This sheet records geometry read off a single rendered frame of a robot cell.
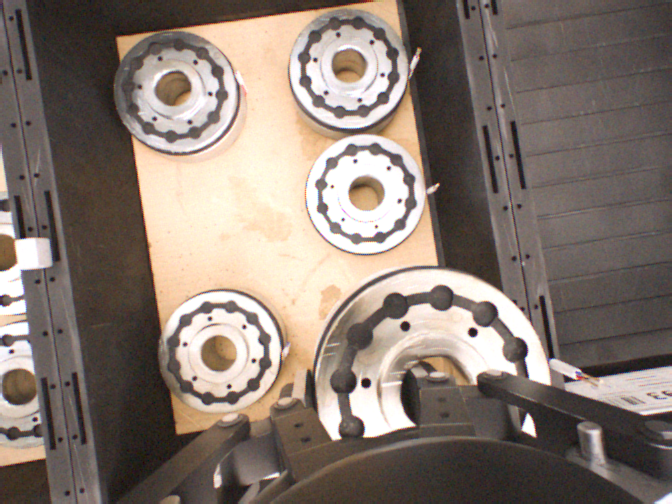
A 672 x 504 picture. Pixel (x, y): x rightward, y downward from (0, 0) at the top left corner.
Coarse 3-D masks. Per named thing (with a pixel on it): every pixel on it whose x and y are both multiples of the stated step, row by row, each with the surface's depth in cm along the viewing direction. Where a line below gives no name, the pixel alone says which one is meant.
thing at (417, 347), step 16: (416, 336) 15; (432, 336) 14; (448, 336) 15; (400, 352) 14; (416, 352) 14; (432, 352) 14; (448, 352) 14; (464, 352) 14; (384, 368) 14; (400, 368) 14; (464, 368) 15; (480, 368) 14; (384, 384) 14; (400, 384) 14; (384, 400) 14; (400, 400) 14; (384, 416) 14; (400, 416) 14
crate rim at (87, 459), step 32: (32, 0) 23; (32, 32) 22; (480, 32) 23; (32, 64) 22; (480, 64) 23; (32, 96) 22; (480, 96) 23; (32, 128) 22; (480, 128) 23; (32, 160) 22; (480, 160) 23; (64, 224) 22; (512, 224) 23; (64, 256) 22; (512, 256) 23; (64, 288) 22; (512, 288) 23; (64, 320) 22; (64, 352) 22; (64, 384) 22; (96, 416) 23; (96, 448) 22; (96, 480) 22
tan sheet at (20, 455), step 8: (0, 152) 32; (0, 160) 32; (0, 168) 32; (0, 176) 32; (0, 184) 32; (0, 320) 32; (8, 320) 32; (16, 320) 32; (0, 448) 32; (8, 448) 32; (32, 448) 32; (40, 448) 32; (0, 456) 32; (8, 456) 32; (16, 456) 32; (24, 456) 32; (32, 456) 32; (40, 456) 32; (0, 464) 32; (8, 464) 32
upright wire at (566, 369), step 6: (552, 360) 15; (552, 366) 15; (558, 366) 15; (564, 366) 15; (570, 366) 14; (564, 372) 14; (570, 372) 14; (576, 372) 14; (576, 378) 14; (582, 378) 14; (594, 378) 13; (594, 384) 13
